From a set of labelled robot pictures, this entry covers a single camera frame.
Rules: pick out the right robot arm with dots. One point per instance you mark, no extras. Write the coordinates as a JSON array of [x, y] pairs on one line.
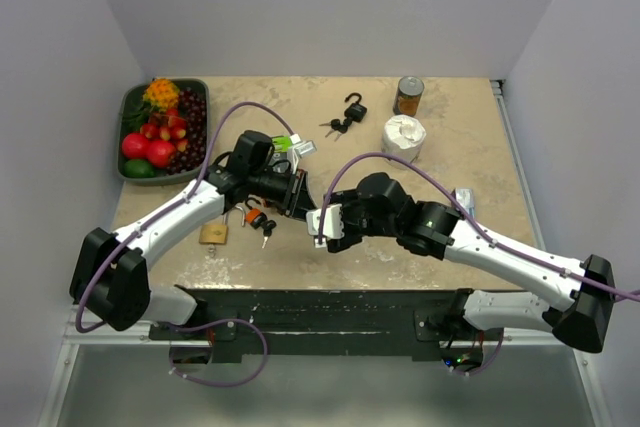
[[567, 297]]

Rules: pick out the white toilet paper roll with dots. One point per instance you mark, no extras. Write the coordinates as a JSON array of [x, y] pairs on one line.
[[403, 136]]

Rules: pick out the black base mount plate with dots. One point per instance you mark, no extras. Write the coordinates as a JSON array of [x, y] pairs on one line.
[[423, 325]]

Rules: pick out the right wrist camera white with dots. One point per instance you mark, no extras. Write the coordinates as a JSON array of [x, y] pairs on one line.
[[325, 226]]

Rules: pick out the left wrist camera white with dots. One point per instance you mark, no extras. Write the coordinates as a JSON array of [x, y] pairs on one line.
[[300, 148]]

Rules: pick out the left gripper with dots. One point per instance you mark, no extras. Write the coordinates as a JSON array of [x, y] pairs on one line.
[[298, 199]]

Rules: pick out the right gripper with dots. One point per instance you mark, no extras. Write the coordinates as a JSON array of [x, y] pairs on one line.
[[350, 239]]

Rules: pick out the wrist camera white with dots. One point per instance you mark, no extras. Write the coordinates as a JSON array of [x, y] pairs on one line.
[[300, 148], [325, 226]]

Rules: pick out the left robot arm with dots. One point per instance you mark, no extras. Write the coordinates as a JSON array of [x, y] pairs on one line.
[[111, 277]]

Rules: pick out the fruit tray dark green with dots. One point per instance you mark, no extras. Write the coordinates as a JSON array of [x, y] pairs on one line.
[[164, 132]]

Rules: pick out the tin can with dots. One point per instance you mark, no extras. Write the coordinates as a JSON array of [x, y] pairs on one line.
[[408, 96]]

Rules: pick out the orange padlock with keys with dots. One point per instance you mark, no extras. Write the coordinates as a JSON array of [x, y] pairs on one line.
[[259, 220]]

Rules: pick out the purple toothpaste box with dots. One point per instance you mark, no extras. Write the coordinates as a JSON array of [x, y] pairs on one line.
[[465, 198]]

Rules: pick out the brass padlock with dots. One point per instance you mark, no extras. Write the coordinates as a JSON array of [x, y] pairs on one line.
[[213, 235]]

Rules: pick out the razor box green black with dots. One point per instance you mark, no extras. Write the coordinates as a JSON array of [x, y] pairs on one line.
[[280, 147]]

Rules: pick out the black padlock with keys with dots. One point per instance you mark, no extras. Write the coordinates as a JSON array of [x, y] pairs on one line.
[[355, 112]]

